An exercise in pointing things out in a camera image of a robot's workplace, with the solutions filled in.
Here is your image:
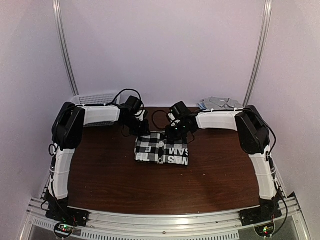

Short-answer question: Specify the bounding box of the folded light blue shirt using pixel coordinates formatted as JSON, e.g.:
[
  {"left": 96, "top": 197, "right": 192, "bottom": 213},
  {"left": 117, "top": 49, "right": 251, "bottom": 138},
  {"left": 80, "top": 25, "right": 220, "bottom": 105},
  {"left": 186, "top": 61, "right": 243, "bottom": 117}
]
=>
[{"left": 197, "top": 101, "right": 207, "bottom": 110}]

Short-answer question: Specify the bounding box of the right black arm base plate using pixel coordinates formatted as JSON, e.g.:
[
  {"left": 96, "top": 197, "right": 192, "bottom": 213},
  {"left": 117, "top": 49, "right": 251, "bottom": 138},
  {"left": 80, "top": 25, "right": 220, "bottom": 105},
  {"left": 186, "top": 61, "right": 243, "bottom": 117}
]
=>
[{"left": 239, "top": 203, "right": 282, "bottom": 226}]

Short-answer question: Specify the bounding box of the aluminium front rail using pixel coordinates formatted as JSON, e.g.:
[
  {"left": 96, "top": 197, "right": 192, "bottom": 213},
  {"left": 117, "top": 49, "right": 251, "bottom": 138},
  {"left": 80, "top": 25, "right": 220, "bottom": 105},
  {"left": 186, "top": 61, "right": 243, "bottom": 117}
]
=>
[{"left": 17, "top": 197, "right": 311, "bottom": 240}]

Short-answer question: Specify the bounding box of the left aluminium frame post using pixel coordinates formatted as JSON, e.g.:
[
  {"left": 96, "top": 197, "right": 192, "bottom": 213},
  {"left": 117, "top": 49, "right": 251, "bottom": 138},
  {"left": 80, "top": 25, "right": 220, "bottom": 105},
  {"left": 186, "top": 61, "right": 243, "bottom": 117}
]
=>
[{"left": 52, "top": 0, "right": 79, "bottom": 96}]

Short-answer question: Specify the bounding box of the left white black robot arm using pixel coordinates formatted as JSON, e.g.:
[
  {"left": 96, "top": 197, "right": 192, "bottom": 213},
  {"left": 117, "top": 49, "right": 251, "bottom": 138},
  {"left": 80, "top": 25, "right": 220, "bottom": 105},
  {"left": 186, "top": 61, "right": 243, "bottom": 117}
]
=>
[{"left": 45, "top": 96, "right": 150, "bottom": 222}]

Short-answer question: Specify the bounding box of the right small circuit board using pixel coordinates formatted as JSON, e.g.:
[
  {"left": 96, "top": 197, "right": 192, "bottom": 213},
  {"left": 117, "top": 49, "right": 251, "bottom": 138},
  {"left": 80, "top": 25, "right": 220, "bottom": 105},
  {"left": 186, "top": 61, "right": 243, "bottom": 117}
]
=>
[{"left": 254, "top": 225, "right": 275, "bottom": 238}]

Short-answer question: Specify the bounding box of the white plastic mesh basket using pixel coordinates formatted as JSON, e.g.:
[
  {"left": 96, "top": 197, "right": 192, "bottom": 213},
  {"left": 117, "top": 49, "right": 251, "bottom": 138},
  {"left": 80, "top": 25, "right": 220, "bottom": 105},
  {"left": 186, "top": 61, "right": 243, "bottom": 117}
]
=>
[{"left": 70, "top": 91, "right": 117, "bottom": 127}]

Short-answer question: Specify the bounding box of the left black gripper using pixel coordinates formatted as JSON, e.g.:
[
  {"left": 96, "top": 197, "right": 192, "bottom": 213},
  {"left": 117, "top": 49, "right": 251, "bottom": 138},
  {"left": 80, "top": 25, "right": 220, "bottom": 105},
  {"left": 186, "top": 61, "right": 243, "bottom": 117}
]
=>
[{"left": 122, "top": 116, "right": 151, "bottom": 136}]

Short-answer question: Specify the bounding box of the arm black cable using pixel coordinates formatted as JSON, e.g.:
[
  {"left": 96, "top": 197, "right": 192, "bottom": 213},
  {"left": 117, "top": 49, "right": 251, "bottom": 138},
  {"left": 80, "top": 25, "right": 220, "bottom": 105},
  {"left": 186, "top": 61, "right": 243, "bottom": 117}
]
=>
[
  {"left": 151, "top": 107, "right": 288, "bottom": 226},
  {"left": 47, "top": 88, "right": 146, "bottom": 156}
]

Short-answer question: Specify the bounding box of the right aluminium frame post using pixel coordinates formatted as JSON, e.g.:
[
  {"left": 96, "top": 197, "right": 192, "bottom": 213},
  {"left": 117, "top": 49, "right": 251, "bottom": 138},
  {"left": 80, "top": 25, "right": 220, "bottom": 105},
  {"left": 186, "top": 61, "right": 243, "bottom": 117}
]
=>
[{"left": 243, "top": 0, "right": 273, "bottom": 106}]

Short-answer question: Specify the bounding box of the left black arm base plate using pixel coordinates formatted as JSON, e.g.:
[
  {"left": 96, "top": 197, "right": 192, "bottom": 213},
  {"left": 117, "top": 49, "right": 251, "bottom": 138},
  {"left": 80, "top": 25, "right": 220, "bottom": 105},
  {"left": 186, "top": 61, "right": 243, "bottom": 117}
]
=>
[{"left": 45, "top": 202, "right": 89, "bottom": 227}]

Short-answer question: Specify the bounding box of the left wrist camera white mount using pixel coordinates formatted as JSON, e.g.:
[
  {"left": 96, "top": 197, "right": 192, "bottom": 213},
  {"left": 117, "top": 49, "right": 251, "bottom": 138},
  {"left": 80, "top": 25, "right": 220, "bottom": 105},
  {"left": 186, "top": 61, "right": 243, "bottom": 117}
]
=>
[{"left": 134, "top": 109, "right": 147, "bottom": 122}]

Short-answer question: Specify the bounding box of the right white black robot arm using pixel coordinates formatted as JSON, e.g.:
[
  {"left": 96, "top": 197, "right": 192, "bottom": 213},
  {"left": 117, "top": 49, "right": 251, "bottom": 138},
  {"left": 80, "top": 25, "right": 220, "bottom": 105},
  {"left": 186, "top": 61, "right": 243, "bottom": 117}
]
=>
[{"left": 165, "top": 101, "right": 280, "bottom": 221}]

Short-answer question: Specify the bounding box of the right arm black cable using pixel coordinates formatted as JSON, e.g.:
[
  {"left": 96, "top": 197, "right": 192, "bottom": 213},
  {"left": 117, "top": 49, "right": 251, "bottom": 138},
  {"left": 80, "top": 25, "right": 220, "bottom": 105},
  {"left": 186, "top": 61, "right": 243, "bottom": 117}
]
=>
[{"left": 151, "top": 107, "right": 288, "bottom": 226}]

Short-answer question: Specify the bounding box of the small circuit board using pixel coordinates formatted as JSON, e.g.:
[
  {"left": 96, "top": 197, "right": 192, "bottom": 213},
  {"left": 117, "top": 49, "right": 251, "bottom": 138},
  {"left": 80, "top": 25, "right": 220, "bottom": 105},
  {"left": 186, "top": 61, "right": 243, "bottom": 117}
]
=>
[
  {"left": 53, "top": 222, "right": 75, "bottom": 239},
  {"left": 254, "top": 225, "right": 275, "bottom": 238}
]

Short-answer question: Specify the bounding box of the folded grey collared shirt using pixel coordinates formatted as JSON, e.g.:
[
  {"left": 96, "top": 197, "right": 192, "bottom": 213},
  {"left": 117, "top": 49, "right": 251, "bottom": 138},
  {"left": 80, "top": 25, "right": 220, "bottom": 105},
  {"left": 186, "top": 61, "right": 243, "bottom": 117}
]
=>
[{"left": 202, "top": 97, "right": 243, "bottom": 110}]

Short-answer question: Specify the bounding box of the aluminium frame post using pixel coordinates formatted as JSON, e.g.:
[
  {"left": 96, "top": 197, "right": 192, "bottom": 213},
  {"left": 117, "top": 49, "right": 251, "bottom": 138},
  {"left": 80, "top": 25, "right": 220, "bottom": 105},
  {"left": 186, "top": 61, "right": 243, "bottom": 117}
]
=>
[
  {"left": 52, "top": 0, "right": 79, "bottom": 96},
  {"left": 243, "top": 0, "right": 273, "bottom": 106}
]

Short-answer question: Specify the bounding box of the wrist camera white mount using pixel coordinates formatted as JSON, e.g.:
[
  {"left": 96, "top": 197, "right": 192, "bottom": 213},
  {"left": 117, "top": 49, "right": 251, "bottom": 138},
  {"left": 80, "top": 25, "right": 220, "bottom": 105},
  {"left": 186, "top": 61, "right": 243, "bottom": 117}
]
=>
[
  {"left": 134, "top": 109, "right": 147, "bottom": 122},
  {"left": 167, "top": 112, "right": 177, "bottom": 127}
]

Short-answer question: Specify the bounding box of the left small circuit board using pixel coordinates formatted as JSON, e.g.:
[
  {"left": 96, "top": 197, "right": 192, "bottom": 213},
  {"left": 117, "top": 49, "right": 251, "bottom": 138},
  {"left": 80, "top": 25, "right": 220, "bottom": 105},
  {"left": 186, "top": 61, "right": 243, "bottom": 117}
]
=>
[{"left": 53, "top": 222, "right": 75, "bottom": 239}]

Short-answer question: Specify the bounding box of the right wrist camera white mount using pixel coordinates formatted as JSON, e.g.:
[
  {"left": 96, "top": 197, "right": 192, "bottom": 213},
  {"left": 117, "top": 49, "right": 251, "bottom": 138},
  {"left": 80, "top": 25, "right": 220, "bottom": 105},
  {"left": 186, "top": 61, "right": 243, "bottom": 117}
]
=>
[{"left": 167, "top": 112, "right": 177, "bottom": 127}]

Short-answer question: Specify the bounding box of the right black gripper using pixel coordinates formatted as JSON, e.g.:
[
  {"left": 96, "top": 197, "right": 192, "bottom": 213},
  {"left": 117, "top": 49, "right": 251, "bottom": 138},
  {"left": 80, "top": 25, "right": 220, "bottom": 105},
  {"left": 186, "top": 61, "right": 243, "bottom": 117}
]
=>
[{"left": 165, "top": 121, "right": 193, "bottom": 140}]

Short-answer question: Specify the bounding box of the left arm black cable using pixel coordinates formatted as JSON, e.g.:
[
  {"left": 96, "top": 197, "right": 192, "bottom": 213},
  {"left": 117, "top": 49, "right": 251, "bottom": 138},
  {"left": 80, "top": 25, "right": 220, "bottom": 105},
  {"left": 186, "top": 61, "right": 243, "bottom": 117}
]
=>
[{"left": 47, "top": 88, "right": 146, "bottom": 156}]

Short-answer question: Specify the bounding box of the black white plaid shirt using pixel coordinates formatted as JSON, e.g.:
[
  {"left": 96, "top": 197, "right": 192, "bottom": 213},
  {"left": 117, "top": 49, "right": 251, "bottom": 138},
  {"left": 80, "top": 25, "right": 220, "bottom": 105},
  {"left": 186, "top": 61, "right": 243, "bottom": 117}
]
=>
[{"left": 134, "top": 131, "right": 189, "bottom": 166}]

